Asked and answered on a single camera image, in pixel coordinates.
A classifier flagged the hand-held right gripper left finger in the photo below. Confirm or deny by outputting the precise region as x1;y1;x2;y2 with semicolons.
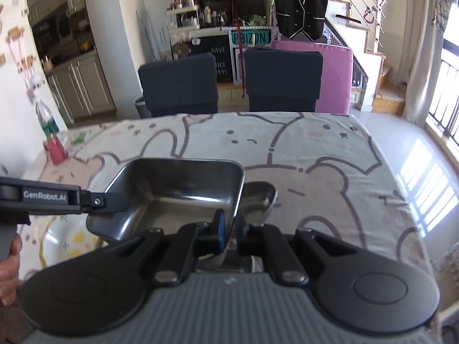
104;210;226;284

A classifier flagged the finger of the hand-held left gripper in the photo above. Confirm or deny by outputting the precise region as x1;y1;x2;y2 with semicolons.
81;191;130;216

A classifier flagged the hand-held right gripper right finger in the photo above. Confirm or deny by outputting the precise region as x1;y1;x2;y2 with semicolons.
238;224;355;285

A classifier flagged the square steel plate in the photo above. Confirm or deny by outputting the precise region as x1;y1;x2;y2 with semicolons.
86;158;245;242

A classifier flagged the person's left hand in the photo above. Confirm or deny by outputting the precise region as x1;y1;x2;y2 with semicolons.
0;234;23;307

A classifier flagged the small steel bowl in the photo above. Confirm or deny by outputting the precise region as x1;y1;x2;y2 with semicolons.
237;181;278;223

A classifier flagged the red drink can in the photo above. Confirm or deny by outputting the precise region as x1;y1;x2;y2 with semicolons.
43;135;68;165

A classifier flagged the patterned glass bowl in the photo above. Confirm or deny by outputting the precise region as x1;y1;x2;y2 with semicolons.
39;215;108;269

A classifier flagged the clear water bottle green label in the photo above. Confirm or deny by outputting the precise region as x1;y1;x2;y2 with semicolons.
35;101;60;140

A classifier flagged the printed bear tablecloth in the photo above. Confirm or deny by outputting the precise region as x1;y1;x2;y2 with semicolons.
18;112;436;284

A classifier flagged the cream kitchen base cabinet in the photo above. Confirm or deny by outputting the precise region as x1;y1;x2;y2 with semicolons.
48;55;115;124

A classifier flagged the dark fabric chair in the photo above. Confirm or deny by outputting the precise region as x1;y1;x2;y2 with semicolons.
244;48;324;112
138;52;219;118

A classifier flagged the black lettered cabinet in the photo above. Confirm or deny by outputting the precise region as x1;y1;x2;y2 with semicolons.
172;36;234;83

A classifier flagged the pink cushion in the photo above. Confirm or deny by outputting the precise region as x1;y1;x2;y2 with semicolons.
271;40;354;115

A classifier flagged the teal plate sign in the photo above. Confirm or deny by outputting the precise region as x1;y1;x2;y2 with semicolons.
229;29;270;49

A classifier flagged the white shelf rack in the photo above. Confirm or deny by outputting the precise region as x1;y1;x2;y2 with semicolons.
166;5;201;31

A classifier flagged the wooden staircase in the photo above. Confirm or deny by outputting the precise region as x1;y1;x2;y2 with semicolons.
330;0;406;112

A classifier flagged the black bottle rack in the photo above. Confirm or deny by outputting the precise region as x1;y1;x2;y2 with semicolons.
199;0;234;29

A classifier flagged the balcony railing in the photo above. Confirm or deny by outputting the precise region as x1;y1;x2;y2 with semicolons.
425;57;459;140

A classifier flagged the black jacket white trim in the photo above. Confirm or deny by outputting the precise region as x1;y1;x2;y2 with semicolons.
274;0;328;38

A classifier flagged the beige curtain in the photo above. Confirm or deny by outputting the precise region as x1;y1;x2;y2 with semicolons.
402;0;449;126

